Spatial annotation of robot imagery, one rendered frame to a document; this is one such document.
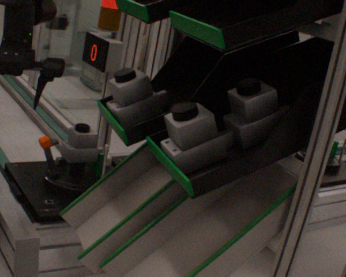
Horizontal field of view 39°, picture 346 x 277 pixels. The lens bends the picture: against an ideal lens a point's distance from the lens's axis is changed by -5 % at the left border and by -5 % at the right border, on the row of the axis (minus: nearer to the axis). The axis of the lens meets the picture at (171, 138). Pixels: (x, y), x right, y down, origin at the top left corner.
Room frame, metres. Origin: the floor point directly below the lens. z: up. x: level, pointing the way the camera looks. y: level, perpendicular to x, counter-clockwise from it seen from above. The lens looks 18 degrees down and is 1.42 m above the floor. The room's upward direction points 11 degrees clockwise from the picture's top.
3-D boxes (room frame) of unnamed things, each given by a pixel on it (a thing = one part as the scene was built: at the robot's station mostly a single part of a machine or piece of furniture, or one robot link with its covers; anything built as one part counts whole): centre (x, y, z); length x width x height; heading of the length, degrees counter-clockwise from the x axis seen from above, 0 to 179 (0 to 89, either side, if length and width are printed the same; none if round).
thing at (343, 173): (1.38, -0.43, 1.01); 0.24 x 0.24 x 0.13; 36
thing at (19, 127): (1.20, 0.33, 0.91); 0.84 x 0.28 x 0.10; 36
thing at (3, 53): (0.87, 0.31, 1.22); 0.07 x 0.07 x 0.06; 12
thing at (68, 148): (0.95, 0.17, 1.06); 0.08 x 0.04 x 0.07; 126
